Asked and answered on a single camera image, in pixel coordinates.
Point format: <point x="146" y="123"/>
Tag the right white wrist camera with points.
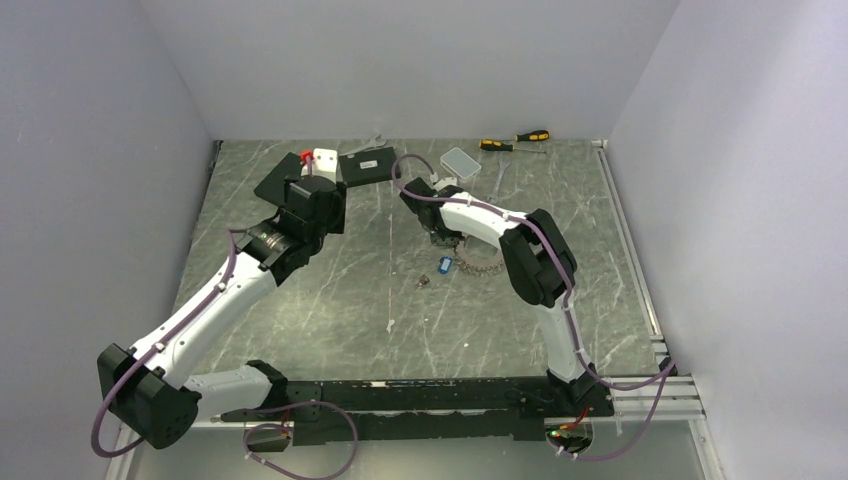
<point x="445" y="182"/>

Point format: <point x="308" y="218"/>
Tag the yellow black screwdriver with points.
<point x="498" y="146"/>
<point x="533" y="136"/>

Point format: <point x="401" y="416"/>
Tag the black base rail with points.
<point x="521" y="408"/>

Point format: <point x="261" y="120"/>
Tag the silver wrench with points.
<point x="494" y="196"/>
<point x="375" y="142"/>

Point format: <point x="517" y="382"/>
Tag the yellow black screwdriver lower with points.
<point x="498" y="146"/>

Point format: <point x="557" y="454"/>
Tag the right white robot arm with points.
<point x="539" y="263"/>

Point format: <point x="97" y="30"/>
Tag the silver wrench right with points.
<point x="494" y="196"/>

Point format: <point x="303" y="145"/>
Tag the aluminium frame rail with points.
<point x="672" y="408"/>

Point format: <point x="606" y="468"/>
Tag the black flat box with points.
<point x="368" y="167"/>

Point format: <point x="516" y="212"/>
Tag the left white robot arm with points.
<point x="151" y="386"/>

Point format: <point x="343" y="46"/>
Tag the large metal keyring with rings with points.
<point x="468" y="263"/>

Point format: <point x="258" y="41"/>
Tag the silver wrench back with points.
<point x="375" y="142"/>

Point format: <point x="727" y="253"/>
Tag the black flat pad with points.
<point x="281" y="179"/>

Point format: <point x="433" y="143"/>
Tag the yellow black screwdriver upper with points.
<point x="533" y="136"/>

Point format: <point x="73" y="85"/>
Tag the clear plastic box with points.
<point x="460" y="164"/>

